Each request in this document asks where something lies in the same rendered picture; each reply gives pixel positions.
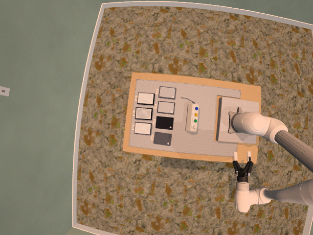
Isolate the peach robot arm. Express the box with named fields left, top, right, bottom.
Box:
left=228, top=107, right=313, bottom=212

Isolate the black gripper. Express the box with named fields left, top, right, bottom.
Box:
left=233, top=151, right=253, bottom=182

